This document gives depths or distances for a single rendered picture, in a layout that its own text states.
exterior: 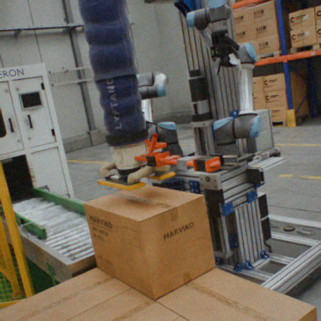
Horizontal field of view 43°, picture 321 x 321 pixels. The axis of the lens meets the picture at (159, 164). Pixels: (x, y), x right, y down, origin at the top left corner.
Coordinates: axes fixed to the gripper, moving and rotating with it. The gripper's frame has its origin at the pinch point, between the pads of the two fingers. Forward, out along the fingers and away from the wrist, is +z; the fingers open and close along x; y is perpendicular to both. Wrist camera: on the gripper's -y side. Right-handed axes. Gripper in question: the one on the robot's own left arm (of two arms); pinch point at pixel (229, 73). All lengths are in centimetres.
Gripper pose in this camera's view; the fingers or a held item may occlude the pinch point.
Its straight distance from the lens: 208.2
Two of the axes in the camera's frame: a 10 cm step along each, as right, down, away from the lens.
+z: 1.7, 9.7, 2.0
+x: 6.4, 0.4, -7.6
